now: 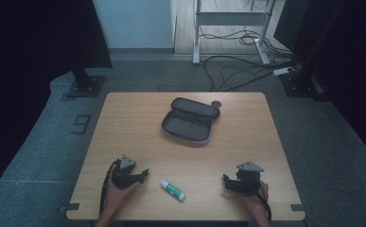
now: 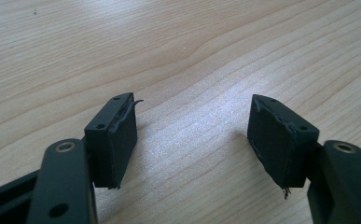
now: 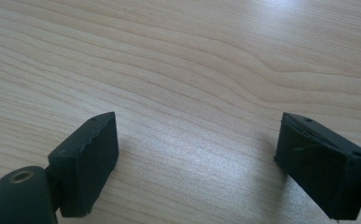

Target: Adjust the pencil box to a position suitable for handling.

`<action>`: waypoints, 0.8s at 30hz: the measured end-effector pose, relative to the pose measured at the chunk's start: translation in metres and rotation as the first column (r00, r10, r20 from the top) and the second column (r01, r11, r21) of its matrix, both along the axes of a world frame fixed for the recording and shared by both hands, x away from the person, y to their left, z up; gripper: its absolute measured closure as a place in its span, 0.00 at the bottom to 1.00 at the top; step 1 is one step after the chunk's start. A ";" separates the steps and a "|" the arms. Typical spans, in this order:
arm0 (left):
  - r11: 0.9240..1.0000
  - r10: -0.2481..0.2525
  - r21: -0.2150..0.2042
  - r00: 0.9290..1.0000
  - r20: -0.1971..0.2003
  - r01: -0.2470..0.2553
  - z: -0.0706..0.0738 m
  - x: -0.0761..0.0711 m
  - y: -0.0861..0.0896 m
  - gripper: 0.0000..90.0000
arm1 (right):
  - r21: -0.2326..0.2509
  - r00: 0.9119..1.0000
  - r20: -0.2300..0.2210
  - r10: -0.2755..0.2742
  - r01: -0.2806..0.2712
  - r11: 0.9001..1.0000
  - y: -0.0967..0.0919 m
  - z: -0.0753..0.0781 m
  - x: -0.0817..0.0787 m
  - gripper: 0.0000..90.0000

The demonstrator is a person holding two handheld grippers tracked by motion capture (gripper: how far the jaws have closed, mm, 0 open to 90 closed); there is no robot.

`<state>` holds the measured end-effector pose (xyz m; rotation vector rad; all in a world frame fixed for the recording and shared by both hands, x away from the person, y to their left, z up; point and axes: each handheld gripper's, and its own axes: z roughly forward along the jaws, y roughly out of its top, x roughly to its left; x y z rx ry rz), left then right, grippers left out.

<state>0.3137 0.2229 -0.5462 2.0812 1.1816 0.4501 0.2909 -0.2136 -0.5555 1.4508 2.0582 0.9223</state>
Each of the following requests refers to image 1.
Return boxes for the white metal desk frame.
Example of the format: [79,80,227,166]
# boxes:
[192,0,277,66]

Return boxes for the black curtain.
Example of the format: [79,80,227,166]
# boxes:
[273,0,366,168]
[0,0,113,207]

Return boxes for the person's right hand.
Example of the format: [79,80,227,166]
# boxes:
[243,182,270,220]

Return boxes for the white power strip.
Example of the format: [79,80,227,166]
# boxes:
[271,66,296,77]

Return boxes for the tangle of thin floor cables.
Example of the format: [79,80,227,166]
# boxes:
[199,0,293,59]

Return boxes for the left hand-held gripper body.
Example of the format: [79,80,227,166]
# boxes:
[111,154,141,190]

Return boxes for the person's left hand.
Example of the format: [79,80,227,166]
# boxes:
[102,183,140,216]

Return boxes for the white and green glue stick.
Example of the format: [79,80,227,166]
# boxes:
[159,179,186,202]

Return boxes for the long black floor cable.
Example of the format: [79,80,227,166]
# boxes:
[202,55,297,93]

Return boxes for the black stand base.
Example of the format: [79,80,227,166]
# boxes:
[279,70,330,102]
[65,67,107,98]

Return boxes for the white zippered pencil case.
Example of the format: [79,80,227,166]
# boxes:
[160,96,222,147]

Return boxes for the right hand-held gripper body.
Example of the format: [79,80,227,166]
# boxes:
[235,161,266,194]

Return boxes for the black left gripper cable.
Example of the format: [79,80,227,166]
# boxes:
[98,159,122,216]

